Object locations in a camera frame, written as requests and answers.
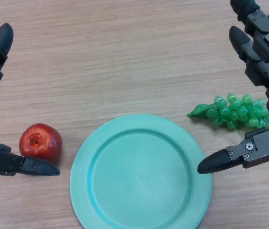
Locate red apple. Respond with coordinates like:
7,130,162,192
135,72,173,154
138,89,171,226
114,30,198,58
19,123,63,165

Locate green grapes bunch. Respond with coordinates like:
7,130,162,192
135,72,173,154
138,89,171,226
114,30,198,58
187,93,269,138

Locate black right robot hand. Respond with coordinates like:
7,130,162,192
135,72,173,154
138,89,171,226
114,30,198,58
197,0,269,176

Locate green round plate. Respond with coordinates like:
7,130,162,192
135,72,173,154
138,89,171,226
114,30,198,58
69,114,212,229

